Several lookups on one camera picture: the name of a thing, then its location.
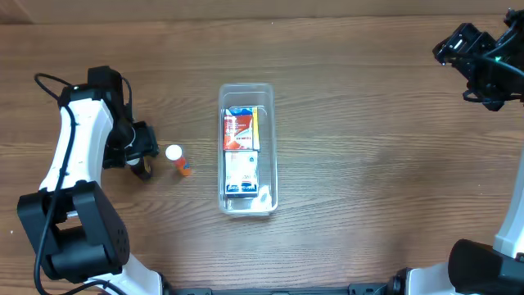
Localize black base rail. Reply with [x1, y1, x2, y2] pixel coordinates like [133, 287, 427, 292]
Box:
[169, 283, 387, 295]

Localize orange tube white cap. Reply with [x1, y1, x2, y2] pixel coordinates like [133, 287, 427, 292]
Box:
[165, 144, 192, 176]

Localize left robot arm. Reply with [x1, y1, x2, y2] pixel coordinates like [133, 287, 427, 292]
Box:
[17, 66, 171, 294]

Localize blue yellow VapoDrops box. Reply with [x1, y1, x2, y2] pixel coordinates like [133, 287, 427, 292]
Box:
[223, 107, 260, 151]

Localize clear plastic container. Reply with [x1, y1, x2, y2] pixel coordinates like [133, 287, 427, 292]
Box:
[218, 83, 278, 216]

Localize white blue Hansaplast box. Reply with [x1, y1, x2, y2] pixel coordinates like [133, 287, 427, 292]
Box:
[224, 151, 259, 197]

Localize red white small box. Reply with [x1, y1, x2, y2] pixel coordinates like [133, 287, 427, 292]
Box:
[223, 115, 254, 151]

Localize black tube white cap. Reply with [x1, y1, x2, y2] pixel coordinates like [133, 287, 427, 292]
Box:
[127, 157, 152, 181]

